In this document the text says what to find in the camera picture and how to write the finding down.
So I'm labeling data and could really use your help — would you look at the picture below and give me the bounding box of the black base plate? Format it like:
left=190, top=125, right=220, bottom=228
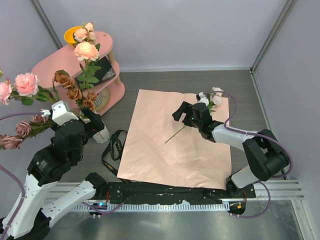
left=107, top=182, right=256, bottom=205

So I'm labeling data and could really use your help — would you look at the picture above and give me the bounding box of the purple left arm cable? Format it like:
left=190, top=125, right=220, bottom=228
left=0, top=112, right=126, bottom=231

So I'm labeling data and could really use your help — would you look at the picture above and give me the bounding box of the pink peony flower stem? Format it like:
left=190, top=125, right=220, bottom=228
left=0, top=70, right=58, bottom=106

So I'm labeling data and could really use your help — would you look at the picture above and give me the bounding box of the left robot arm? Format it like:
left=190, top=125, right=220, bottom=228
left=0, top=105, right=107, bottom=240

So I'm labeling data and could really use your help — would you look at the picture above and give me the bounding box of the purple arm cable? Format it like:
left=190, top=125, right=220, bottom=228
left=0, top=112, right=126, bottom=231
left=212, top=90, right=293, bottom=220

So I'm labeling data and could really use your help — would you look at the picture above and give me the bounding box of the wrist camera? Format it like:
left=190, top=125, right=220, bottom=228
left=196, top=92, right=210, bottom=107
left=40, top=100, right=79, bottom=126

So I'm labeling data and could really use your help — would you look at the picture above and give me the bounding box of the round wooden disc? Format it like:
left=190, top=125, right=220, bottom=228
left=95, top=87, right=111, bottom=112

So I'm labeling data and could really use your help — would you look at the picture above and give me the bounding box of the black floral patterned tray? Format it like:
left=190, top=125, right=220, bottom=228
left=75, top=57, right=116, bottom=90

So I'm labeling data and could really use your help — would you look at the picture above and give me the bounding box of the pale pink rose stem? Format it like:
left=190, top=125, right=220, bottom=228
left=164, top=86, right=225, bottom=145

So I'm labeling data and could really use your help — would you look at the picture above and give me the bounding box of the orange plastic bowl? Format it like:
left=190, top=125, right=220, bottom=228
left=63, top=26, right=82, bottom=48

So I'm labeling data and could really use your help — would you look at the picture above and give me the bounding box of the pink three-tier shelf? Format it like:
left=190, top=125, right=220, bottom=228
left=31, top=31, right=125, bottom=115

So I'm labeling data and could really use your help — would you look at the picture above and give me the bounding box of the mauve rose flower stem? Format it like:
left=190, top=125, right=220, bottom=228
left=0, top=114, right=55, bottom=150

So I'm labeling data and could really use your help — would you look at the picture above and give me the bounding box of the pink wrapping paper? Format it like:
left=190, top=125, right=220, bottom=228
left=117, top=89, right=232, bottom=190

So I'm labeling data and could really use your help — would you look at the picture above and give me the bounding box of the black ribbon gold lettering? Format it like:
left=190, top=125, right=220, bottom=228
left=101, top=129, right=131, bottom=184

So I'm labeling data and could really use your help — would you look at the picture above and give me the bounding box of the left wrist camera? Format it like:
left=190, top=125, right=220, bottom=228
left=40, top=100, right=79, bottom=126

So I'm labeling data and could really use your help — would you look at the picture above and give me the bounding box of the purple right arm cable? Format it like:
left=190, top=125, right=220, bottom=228
left=212, top=90, right=293, bottom=220

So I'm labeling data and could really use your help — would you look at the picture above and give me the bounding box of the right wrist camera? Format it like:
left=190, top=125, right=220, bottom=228
left=196, top=92, right=210, bottom=107

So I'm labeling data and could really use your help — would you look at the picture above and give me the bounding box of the peach peony flower stem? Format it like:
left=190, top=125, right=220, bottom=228
left=73, top=22, right=102, bottom=92

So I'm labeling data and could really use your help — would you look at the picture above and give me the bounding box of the white ribbed vase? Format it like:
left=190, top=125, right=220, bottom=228
left=93, top=126, right=110, bottom=144

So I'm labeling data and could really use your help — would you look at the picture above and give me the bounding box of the white slotted cable duct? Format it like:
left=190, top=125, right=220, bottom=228
left=71, top=201, right=230, bottom=212

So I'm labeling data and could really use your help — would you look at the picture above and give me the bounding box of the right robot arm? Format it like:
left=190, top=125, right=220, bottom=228
left=172, top=101, right=291, bottom=198

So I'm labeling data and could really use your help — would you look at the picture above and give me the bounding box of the striped round container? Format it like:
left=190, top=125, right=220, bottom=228
left=94, top=93, right=104, bottom=107

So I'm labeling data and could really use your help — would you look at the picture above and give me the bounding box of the brown rose flower stem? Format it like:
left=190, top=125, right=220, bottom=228
left=53, top=70, right=98, bottom=112

